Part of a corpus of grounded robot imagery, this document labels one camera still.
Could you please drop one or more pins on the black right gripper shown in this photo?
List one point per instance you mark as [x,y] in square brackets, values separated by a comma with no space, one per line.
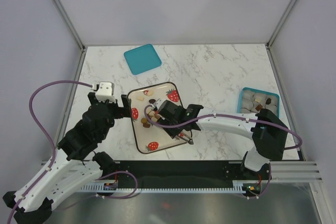
[172,132]

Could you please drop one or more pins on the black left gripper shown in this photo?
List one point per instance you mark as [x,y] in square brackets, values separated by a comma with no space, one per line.
[122,111]

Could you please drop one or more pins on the metal tongs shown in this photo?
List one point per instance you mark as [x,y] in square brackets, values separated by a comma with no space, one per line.
[186,138]

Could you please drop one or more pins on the teal box lid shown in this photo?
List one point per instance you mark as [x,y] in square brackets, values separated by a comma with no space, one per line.
[142,59]

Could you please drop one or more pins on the brown square chocolate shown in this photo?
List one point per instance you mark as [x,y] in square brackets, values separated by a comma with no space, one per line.
[259,107]

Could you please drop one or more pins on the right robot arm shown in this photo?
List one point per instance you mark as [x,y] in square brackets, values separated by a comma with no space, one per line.
[264,128]

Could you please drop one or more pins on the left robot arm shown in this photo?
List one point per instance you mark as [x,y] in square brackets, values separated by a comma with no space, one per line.
[36,201]

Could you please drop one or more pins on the teal chocolate box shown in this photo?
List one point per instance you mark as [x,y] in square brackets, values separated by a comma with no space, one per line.
[253,100]

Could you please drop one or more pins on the strawberry print serving tray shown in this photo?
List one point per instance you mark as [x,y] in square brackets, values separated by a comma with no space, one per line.
[152,139]

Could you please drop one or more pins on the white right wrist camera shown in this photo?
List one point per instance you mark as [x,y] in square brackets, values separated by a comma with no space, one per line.
[157,104]

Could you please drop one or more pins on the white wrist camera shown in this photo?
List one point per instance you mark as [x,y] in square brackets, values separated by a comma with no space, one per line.
[104,91]
[157,104]

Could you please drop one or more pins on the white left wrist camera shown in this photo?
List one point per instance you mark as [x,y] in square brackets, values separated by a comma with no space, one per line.
[104,91]

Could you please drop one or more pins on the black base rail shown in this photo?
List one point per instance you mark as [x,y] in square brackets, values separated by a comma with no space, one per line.
[189,174]

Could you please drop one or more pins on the white cable duct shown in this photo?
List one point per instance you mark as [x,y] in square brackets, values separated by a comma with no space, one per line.
[101,187]

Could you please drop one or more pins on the aluminium front rail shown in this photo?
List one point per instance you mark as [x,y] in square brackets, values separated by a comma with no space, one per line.
[295,172]

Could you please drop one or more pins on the aluminium frame post left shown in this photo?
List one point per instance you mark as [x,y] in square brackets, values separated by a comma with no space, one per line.
[65,17]

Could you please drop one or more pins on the aluminium frame post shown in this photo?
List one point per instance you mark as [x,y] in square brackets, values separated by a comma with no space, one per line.
[285,15]
[65,17]

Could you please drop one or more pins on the aluminium frame post right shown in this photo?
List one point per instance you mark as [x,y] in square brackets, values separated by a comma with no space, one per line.
[285,15]

